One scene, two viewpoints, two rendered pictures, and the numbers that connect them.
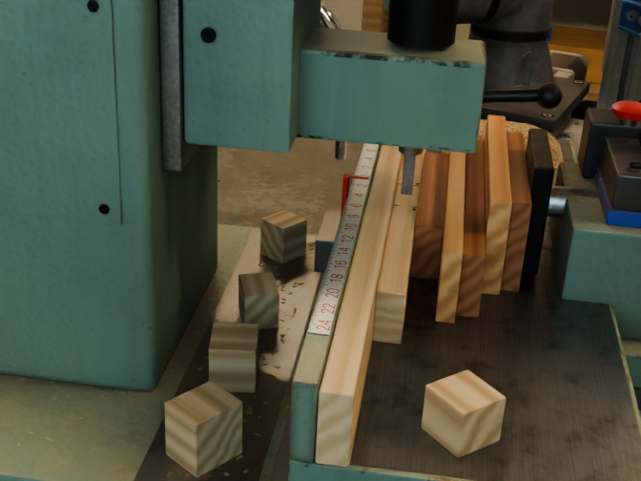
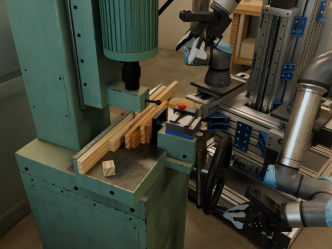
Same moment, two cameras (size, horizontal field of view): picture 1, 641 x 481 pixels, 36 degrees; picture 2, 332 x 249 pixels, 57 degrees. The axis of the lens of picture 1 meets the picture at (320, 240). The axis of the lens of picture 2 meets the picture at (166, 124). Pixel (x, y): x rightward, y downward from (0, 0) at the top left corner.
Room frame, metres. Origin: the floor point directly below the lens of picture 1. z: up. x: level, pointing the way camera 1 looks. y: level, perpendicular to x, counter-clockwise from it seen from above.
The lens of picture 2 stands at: (-0.15, -0.46, 1.53)
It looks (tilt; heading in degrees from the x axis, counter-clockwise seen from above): 32 degrees down; 17
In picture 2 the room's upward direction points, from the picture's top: 2 degrees clockwise
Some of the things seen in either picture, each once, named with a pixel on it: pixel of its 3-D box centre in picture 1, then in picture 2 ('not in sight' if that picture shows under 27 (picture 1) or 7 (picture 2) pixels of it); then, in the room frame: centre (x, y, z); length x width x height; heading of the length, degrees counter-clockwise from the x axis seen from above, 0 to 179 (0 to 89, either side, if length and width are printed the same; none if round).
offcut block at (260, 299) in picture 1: (258, 301); not in sight; (0.78, 0.05, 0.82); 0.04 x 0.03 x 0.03; 13
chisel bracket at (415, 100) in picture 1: (389, 96); (128, 98); (0.74, -0.05, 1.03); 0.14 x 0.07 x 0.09; 83
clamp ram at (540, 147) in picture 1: (570, 202); (167, 125); (0.73, -0.20, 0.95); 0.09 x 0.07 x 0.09; 173
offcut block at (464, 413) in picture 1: (463, 412); (108, 168); (0.48, -0.09, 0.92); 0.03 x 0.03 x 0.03; 35
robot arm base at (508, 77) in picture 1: (506, 55); (218, 73); (1.47, -0.27, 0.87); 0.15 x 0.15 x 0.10
